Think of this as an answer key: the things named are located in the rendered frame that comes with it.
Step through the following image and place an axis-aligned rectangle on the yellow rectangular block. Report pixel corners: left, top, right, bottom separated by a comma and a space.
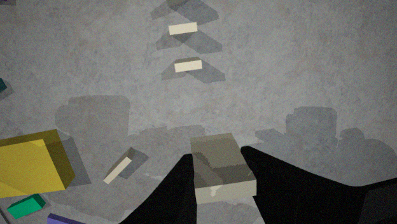
0, 129, 75, 198

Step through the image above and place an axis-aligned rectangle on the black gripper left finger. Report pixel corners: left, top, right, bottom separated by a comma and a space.
118, 154, 197, 224

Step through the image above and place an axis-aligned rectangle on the green rectangular block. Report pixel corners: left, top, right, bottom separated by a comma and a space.
7, 193, 46, 219

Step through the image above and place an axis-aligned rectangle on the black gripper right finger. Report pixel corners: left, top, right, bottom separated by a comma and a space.
240, 146, 397, 224

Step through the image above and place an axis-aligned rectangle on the beige rectangular block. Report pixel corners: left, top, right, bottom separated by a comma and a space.
167, 0, 188, 7
169, 22, 197, 36
103, 147, 136, 184
174, 57, 202, 72
190, 133, 257, 204

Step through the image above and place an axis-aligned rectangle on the teal rectangular block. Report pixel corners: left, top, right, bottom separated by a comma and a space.
0, 78, 7, 92

